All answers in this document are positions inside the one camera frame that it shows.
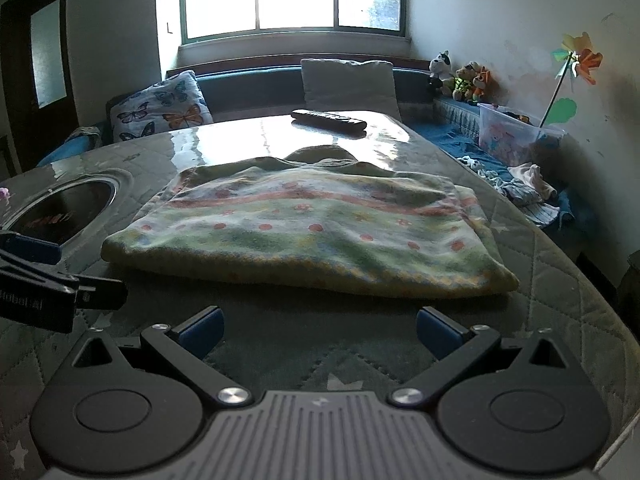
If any black remote control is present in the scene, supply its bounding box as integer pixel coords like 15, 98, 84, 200
291, 108, 368, 139

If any striped cloth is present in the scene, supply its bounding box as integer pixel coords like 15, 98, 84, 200
524, 202, 562, 227

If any round dark glass cooktop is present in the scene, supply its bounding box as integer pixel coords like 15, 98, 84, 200
2, 174, 119, 247

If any clear plastic storage bin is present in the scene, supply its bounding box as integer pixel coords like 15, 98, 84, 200
477, 102, 567, 166

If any colourful pinwheel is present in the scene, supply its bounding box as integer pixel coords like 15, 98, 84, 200
538, 32, 604, 129

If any butterfly print pillow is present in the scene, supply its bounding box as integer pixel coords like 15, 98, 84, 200
109, 70, 215, 144

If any teal sofa bench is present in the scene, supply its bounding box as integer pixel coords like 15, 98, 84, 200
37, 64, 601, 242

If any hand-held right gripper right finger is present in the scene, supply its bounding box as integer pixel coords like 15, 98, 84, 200
388, 306, 577, 407

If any orange fox plush toy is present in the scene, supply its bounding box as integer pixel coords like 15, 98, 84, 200
471, 67, 496, 104

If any small patterned cloth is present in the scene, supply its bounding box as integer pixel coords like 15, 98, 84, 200
457, 154, 502, 181

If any grey pillow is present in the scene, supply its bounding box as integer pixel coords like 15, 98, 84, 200
300, 58, 403, 122

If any grey quilted star table cover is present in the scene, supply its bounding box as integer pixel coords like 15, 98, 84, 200
0, 111, 640, 480

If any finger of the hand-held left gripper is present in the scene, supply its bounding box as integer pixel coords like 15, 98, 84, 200
0, 231, 62, 267
0, 254, 129, 334

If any striped patterned shirt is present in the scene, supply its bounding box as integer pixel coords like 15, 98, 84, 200
101, 144, 520, 301

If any dark wooden door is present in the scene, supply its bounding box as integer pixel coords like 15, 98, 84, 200
0, 0, 77, 173

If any white cloth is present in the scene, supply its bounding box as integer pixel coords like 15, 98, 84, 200
501, 162, 559, 206

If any black and white plush toy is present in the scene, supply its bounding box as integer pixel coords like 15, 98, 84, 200
428, 50, 455, 96

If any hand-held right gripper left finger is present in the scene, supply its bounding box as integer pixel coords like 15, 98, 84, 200
70, 306, 254, 407

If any brown bear plush toy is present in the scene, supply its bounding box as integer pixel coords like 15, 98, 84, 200
452, 62, 481, 102

